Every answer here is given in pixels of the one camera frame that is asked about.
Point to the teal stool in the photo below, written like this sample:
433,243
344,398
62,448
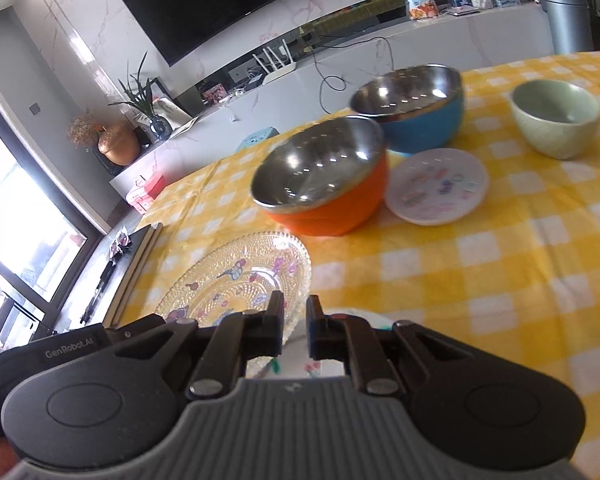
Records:
257,137

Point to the small white printed plate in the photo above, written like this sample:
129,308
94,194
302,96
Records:
430,210

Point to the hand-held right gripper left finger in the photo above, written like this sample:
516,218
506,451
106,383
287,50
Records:
276,325

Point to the patterned glass plate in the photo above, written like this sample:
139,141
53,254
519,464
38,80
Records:
220,270

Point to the grey trash bin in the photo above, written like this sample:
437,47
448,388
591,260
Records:
567,25

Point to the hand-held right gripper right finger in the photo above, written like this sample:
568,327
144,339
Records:
314,330

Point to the white router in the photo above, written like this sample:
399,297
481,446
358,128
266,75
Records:
280,72

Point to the blue steel bowl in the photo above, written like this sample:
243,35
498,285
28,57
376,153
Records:
420,130

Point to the white marble cabinet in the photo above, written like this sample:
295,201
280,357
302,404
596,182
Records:
360,45

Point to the copper vase with dried flowers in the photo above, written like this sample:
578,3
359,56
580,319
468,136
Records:
120,147

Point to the orange steel bowl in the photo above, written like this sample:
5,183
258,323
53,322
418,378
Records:
330,210

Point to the wall switch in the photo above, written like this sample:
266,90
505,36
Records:
34,107

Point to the green plant in blue vase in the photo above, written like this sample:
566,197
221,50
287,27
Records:
159,127

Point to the red box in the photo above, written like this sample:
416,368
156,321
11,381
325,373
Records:
152,187

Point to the black television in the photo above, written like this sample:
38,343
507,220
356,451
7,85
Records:
220,0

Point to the white framed picture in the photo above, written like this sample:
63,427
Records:
172,110

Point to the yellow checked tablecloth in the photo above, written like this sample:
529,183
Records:
480,285

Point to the sliding glass door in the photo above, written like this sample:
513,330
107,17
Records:
30,210

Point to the green ceramic bowl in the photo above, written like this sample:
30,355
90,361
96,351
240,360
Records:
555,135

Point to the pink printed box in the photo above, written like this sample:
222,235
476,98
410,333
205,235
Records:
214,94

